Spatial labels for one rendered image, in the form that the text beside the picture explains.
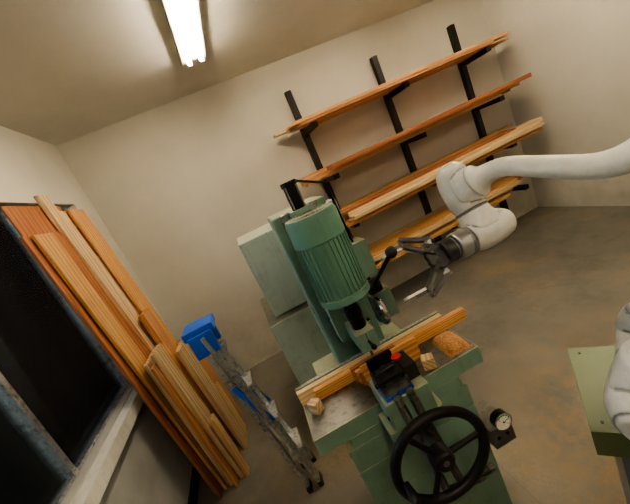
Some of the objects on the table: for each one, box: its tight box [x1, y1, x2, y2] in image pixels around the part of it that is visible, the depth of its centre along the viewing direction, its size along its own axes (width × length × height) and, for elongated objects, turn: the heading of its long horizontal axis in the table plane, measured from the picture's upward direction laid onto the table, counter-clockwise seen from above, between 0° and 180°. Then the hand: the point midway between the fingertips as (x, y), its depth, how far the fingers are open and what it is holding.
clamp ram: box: [365, 349, 393, 373], centre depth 104 cm, size 9×8×9 cm
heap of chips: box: [430, 331, 473, 358], centre depth 111 cm, size 8×12×3 cm
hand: (396, 277), depth 97 cm, fingers open, 13 cm apart
